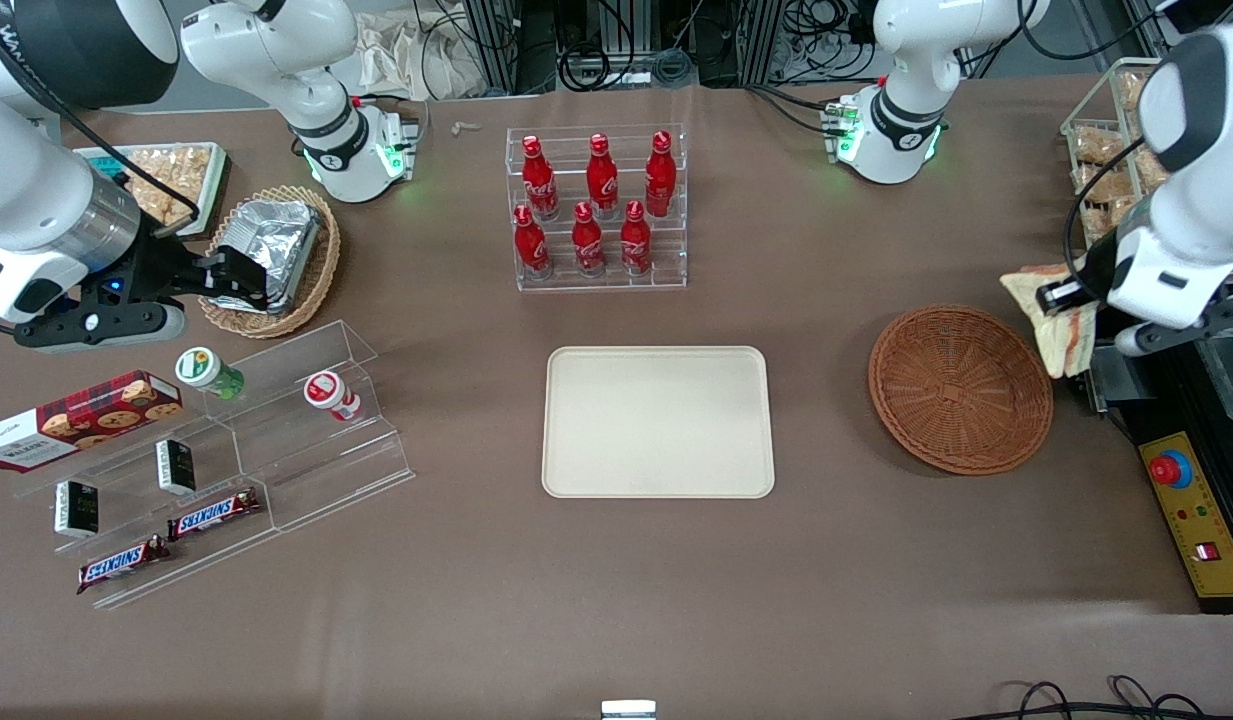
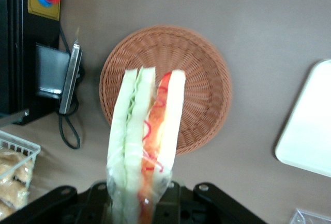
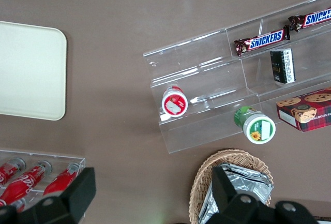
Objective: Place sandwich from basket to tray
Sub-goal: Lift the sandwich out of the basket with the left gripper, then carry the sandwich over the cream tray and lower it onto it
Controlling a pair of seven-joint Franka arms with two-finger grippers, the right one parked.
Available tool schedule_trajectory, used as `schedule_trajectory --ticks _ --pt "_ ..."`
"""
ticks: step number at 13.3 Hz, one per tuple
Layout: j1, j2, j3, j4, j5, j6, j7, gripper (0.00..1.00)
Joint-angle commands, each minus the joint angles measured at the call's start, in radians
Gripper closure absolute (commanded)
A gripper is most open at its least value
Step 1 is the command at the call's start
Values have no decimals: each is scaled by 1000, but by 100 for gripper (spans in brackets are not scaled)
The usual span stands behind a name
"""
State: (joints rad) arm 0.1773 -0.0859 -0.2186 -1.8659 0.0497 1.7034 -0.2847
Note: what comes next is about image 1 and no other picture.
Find coiled grey cable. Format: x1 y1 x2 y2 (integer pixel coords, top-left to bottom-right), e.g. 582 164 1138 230
650 47 696 88

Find clear acrylic bottle rack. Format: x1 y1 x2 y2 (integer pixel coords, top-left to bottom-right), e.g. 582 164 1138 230
505 124 689 294

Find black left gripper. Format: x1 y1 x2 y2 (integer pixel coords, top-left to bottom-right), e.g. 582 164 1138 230
1037 228 1127 315

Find coiled black cable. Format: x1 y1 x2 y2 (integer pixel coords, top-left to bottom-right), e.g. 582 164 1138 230
559 44 614 93

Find silver foil wrapped package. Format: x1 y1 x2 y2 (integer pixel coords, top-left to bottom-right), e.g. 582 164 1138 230
207 199 323 314

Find light wicker basket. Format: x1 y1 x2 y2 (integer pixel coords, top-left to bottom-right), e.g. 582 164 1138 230
197 185 342 340

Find red capped drink bottle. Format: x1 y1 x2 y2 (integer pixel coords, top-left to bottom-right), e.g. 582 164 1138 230
303 370 363 424

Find tray of wrapped snacks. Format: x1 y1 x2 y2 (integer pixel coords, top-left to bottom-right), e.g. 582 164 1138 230
74 142 230 239

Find black machine base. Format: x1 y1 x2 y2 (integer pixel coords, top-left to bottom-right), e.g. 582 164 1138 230
1086 320 1233 614

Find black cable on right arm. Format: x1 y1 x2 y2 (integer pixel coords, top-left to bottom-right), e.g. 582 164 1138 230
0 15 201 239

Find beige rectangular tray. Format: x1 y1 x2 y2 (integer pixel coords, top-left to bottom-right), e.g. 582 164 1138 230
542 346 776 500

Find snickers chocolate bar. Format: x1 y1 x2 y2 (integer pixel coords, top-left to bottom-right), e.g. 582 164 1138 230
76 534 172 596
167 487 263 542

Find clear acrylic stepped shelf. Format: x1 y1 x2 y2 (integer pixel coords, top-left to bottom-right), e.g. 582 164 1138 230
4 319 417 611

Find yellow control box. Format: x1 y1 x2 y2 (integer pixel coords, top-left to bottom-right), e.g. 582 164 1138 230
1138 431 1233 614

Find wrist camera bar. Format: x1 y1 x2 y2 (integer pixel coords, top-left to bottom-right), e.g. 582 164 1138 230
14 300 188 352
1115 288 1233 359

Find black floor cables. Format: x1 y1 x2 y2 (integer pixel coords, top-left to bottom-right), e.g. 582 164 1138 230
961 674 1233 720

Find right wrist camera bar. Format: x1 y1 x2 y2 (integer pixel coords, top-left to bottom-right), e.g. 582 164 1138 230
14 300 188 352

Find small black white box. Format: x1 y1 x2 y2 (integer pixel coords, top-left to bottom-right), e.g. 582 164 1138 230
54 480 101 540
155 439 197 497

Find green capped drink bottle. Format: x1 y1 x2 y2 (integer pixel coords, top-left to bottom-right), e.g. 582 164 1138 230
175 346 246 402

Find triangle sandwich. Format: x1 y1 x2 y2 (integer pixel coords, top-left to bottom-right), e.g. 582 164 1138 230
1000 261 1099 380

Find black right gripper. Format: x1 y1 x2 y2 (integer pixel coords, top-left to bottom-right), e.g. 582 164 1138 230
81 232 271 312

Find white cloth bag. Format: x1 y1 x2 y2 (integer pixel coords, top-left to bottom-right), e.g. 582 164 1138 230
354 8 485 102

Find wire rack with snacks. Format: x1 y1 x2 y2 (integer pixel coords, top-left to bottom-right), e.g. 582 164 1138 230
1060 57 1177 256

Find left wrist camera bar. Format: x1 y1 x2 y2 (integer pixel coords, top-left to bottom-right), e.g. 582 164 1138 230
1115 288 1233 359

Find brown wicker basket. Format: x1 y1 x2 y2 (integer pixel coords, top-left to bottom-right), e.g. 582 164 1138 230
868 304 1055 476

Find red tartan cookie box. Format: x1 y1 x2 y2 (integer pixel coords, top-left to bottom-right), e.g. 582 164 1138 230
0 370 185 474

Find red cola bottle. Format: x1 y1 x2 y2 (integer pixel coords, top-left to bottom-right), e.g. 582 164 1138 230
521 135 561 222
512 205 553 280
586 133 621 220
571 202 608 278
620 200 654 276
644 131 678 219

